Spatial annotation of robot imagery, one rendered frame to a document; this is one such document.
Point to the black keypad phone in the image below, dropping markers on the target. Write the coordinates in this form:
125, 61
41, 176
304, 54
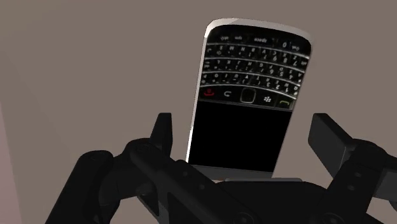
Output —
245, 102

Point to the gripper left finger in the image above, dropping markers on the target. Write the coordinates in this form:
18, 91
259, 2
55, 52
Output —
161, 173

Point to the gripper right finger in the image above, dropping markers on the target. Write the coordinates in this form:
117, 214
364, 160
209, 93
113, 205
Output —
350, 161

